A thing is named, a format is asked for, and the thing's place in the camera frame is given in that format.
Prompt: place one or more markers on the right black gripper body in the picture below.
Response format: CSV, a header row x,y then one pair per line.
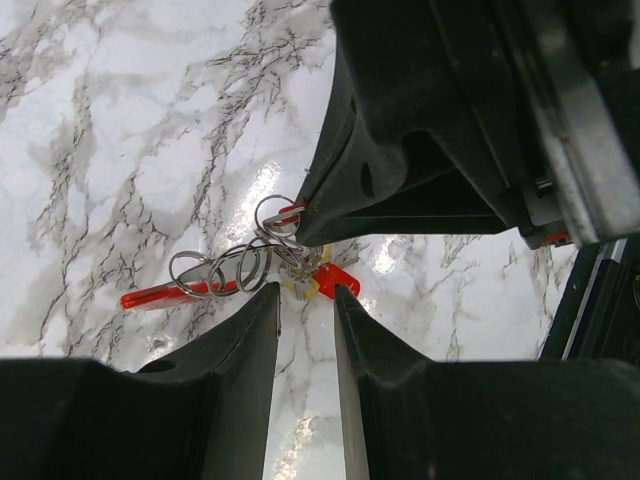
x,y
596,182

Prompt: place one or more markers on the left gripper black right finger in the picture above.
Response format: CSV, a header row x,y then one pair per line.
x,y
405,416

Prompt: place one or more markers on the metal red key organizer plate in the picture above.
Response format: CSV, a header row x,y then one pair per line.
x,y
194,276

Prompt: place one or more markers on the yellow key tag centre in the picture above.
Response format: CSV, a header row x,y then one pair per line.
x,y
298,278

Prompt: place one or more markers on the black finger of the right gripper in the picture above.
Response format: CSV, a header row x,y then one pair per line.
x,y
423,90
445,203

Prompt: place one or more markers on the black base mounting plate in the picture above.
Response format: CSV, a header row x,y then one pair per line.
x,y
598,315

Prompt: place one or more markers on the large red key tag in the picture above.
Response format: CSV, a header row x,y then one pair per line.
x,y
286,221

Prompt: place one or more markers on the small red key tag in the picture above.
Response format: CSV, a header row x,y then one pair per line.
x,y
329,276

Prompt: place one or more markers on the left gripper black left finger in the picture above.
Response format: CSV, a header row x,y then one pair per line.
x,y
200,412

